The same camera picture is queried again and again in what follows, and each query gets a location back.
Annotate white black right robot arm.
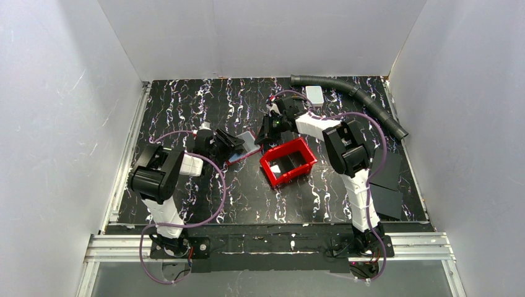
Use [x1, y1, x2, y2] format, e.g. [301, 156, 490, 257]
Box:
[254, 95, 380, 233]

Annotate aluminium frame rail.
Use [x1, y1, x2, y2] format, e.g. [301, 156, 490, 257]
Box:
[76, 82, 469, 297]

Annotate lower black card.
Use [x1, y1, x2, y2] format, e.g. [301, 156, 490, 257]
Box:
[370, 184, 403, 220]

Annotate black card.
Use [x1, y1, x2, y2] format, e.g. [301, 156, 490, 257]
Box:
[370, 184, 403, 220]
[370, 148, 402, 191]

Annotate upper black card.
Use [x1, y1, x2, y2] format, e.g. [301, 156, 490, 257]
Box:
[370, 148, 402, 191]

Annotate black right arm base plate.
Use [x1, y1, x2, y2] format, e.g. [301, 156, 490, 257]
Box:
[324, 234, 395, 261]

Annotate grey corrugated hose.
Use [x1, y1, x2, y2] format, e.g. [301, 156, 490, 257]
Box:
[290, 74, 410, 140]

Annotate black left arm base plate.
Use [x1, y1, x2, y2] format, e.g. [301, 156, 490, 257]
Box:
[149, 232, 211, 260]

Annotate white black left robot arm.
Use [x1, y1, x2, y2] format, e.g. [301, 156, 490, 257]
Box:
[128, 122, 245, 239]

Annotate red plastic bin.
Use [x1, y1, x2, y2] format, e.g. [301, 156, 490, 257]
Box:
[259, 137, 318, 188]

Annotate white rectangular box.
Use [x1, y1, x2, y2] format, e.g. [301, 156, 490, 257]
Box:
[305, 85, 324, 107]

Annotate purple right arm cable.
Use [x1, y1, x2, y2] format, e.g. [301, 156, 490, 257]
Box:
[271, 90, 388, 283]

